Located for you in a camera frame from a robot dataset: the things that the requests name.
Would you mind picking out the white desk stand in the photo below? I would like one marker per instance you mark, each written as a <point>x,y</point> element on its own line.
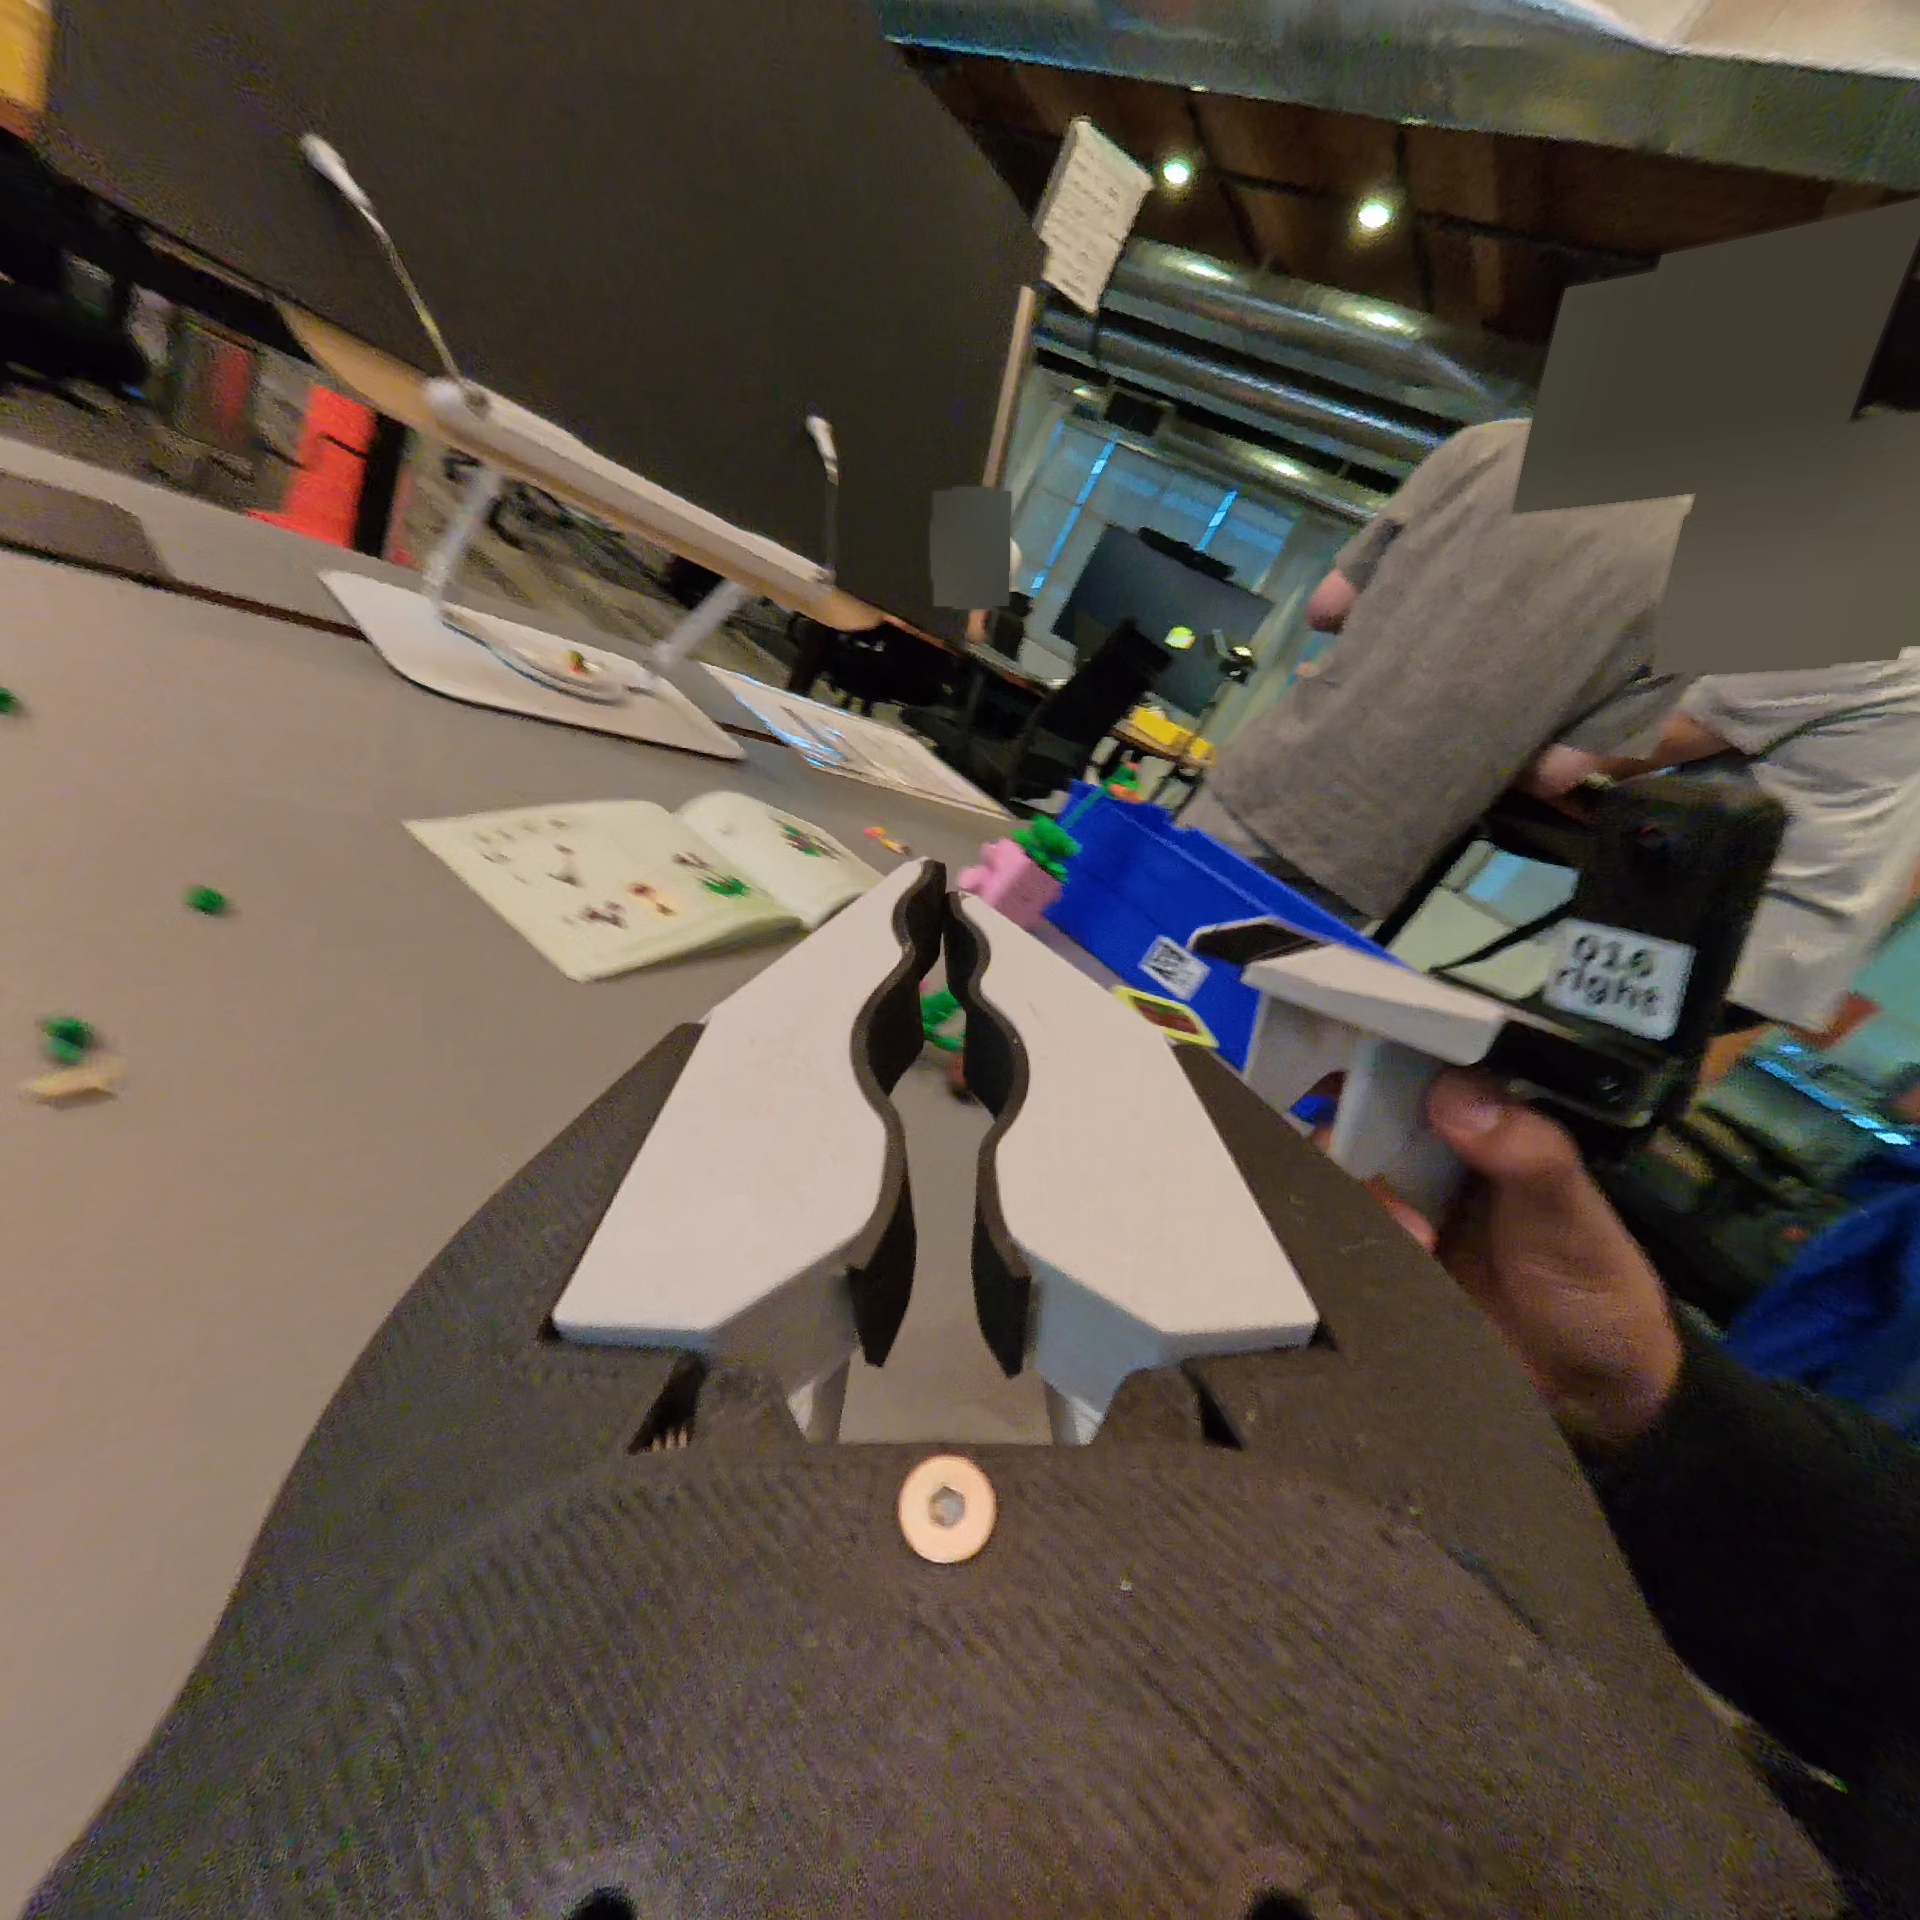
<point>523,662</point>

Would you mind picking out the white hanging paper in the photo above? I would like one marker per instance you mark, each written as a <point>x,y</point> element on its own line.
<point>1094,210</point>

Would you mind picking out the open instruction booklet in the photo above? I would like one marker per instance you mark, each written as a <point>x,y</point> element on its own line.
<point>630,886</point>

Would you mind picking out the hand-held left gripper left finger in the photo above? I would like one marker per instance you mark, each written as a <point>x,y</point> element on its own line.
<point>734,1170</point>

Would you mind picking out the person's right forearm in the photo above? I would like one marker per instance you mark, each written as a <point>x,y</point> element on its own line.
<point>1770,1501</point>

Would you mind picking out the silver ventilation duct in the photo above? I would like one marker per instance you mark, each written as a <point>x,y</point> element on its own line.
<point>1275,329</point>

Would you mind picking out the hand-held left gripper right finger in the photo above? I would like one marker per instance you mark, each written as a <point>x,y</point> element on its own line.
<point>1155,1184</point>

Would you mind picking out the black office chair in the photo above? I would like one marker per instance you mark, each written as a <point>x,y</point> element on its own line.
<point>1088,704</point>

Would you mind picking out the dark green round stud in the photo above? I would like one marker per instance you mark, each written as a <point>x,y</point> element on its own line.
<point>67,1037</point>

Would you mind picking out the person's right hand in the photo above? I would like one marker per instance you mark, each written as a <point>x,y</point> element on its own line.
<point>1559,1277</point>

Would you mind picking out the blue plastic bin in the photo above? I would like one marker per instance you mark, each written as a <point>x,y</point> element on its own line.
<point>1141,886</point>

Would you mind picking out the blue cloth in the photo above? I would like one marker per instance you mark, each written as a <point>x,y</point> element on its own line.
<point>1829,1277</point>

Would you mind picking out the pink toy pot with plant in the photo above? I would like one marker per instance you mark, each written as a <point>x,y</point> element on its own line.
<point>1005,886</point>

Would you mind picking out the large dark monitor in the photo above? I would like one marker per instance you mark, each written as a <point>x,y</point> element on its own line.
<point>599,224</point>

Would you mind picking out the small black monitor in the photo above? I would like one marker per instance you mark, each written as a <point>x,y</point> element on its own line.
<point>1155,600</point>

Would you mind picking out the lime toy brick pot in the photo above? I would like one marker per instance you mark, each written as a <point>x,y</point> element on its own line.
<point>1167,1016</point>

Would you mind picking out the small tan toy piece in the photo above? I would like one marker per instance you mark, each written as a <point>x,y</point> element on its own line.
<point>72,1085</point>

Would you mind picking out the large printed sheet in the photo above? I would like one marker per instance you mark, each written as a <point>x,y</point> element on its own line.
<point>856,744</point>

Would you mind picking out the green plant with pink flowers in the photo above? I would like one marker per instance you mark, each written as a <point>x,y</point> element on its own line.
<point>943,1021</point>

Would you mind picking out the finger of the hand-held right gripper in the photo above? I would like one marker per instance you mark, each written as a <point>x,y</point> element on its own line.
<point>1350,991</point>
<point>1293,1060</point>

